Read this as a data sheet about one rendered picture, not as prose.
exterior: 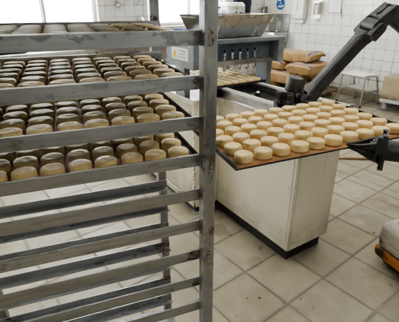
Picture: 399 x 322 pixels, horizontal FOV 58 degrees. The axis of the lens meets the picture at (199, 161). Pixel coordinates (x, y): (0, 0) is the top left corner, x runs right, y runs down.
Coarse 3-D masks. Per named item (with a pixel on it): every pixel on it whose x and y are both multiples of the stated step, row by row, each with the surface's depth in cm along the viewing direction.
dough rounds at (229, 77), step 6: (192, 72) 259; (198, 72) 261; (222, 72) 259; (228, 72) 261; (234, 72) 259; (222, 78) 239; (228, 78) 242; (234, 78) 239; (240, 78) 241; (246, 78) 240; (252, 78) 243; (258, 78) 239; (222, 84) 224
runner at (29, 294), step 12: (192, 252) 93; (132, 264) 88; (144, 264) 89; (156, 264) 90; (168, 264) 92; (84, 276) 84; (96, 276) 85; (108, 276) 86; (120, 276) 88; (36, 288) 81; (48, 288) 82; (60, 288) 83; (72, 288) 84; (0, 300) 79; (12, 300) 80; (24, 300) 81
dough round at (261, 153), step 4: (256, 148) 96; (260, 148) 96; (264, 148) 96; (268, 148) 96; (256, 152) 94; (260, 152) 94; (264, 152) 94; (268, 152) 93; (256, 156) 94; (260, 156) 94; (264, 156) 93; (268, 156) 94
